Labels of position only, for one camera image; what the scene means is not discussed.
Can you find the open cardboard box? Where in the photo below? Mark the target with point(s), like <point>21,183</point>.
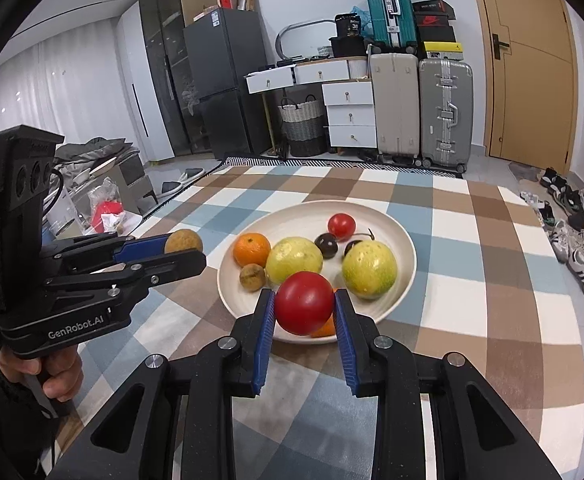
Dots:
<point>132,180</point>

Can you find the striped floor mat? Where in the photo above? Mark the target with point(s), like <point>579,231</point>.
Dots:
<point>322,161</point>

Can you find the white wardrobe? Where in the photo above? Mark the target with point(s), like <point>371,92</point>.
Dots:
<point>139,85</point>

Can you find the pile of shoes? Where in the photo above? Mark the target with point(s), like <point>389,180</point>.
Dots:
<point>571,240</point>

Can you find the grey slipper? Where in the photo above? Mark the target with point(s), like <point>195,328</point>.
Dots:
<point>172,189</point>
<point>192,175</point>

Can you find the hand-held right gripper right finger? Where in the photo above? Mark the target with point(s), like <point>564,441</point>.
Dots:
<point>346,340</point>

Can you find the wooden stick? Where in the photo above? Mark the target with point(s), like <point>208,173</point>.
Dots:
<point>268,125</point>

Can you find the orange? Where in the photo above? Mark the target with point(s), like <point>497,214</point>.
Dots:
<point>326,331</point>
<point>252,250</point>

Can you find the large brown longan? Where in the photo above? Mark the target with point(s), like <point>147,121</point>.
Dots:
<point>252,277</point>

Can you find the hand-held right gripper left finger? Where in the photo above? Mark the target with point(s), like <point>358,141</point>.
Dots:
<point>267,340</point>

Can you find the black yellow shoe box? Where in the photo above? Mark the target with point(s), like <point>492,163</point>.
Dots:
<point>441,51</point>

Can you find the dark grey refrigerator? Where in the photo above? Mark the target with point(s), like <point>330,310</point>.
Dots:
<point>227,85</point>

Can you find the beige suitcase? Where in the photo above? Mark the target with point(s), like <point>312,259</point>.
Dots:
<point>395,110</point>

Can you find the yellow round fruit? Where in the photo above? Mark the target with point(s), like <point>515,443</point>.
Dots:
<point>294,260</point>

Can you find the person's left hand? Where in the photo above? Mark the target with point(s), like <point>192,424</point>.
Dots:
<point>64,370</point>

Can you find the dark purple plum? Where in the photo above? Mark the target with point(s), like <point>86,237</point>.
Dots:
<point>327,246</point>

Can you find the dark glass cabinet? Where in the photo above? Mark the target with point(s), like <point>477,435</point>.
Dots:
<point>167,60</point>

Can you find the black storage box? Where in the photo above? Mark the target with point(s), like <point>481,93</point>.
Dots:
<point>348,46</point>

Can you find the green-yellow round fruit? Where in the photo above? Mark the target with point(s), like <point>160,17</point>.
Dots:
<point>369,270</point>

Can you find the small brown longan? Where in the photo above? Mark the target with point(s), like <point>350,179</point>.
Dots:
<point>184,240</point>

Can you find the checkered tablecloth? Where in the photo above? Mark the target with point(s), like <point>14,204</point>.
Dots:
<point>471,310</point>

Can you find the wooden door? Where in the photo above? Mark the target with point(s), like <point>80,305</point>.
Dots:
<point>526,70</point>

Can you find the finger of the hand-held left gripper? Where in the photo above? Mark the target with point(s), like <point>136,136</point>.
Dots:
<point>172,265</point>
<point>142,247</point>

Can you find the curved metal tube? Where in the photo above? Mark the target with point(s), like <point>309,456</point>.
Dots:
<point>297,24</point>

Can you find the woven laundry basket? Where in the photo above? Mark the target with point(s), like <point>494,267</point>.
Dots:
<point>302,125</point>

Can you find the grey floor cloth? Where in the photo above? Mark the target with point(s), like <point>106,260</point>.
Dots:
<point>524,171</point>

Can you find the white curtain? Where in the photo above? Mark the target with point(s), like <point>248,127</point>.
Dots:
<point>72,90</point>

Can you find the black tub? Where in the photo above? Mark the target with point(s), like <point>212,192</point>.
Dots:
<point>349,25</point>

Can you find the red cherry tomato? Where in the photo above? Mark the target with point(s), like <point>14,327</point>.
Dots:
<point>304,305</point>
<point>342,226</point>

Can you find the teal suitcase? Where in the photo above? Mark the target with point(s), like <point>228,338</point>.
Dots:
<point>386,10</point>

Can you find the black red-logo shoe box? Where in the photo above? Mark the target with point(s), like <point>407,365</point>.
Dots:
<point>436,27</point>

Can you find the grey jacket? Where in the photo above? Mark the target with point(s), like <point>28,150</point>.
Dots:
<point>92,152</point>

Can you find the white drawer desk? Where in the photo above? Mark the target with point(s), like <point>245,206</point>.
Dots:
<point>349,115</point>

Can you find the cream oval plate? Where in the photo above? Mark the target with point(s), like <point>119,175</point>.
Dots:
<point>396,240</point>

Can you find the blue plastic bag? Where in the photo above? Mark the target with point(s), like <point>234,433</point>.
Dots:
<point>364,17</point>

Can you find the white ribbed cylinder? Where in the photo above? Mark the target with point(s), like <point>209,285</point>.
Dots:
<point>358,69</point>

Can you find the silver suitcase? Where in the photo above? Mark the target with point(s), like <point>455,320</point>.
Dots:
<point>444,115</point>

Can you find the dark cherry with stem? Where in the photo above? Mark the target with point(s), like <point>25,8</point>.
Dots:
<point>351,248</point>

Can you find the clear plastic bag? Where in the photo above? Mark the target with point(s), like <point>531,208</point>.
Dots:
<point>104,192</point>

